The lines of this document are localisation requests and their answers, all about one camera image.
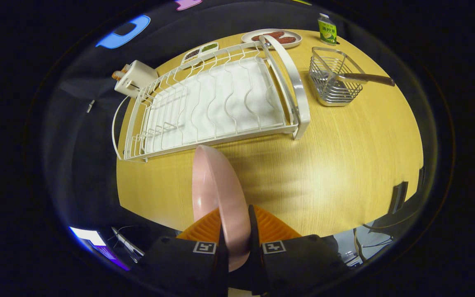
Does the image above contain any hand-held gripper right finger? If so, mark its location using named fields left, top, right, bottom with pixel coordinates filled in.
left=247, top=204, right=349, bottom=297

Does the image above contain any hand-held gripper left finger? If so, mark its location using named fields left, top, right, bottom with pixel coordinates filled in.
left=132, top=207, right=230, bottom=297

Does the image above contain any pink plate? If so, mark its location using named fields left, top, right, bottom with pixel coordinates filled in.
left=192, top=145, right=251, bottom=273

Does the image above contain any white wire dish rack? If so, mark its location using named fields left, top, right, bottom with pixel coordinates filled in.
left=112, top=35, right=311, bottom=162

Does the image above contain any metal wire basket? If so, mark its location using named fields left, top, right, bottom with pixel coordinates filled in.
left=308, top=47, right=366, bottom=107

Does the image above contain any white round plate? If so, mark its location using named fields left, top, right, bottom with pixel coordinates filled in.
left=241, top=28, right=303, bottom=50

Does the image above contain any glowing monitor screen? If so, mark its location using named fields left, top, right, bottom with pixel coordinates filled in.
left=69, top=226, right=131, bottom=271

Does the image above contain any black rectangular object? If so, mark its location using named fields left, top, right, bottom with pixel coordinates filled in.
left=388, top=181, right=409, bottom=215

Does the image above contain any white toaster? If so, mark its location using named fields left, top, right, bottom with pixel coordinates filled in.
left=114, top=60, right=159, bottom=98

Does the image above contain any white sectioned condiment tray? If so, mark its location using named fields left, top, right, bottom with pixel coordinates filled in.
left=181, top=41, right=220, bottom=63

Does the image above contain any green drink bottle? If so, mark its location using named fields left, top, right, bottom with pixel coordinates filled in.
left=318, top=13, right=338, bottom=45

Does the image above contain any grey cable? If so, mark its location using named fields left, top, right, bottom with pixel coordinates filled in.
left=112, top=225, right=145, bottom=263

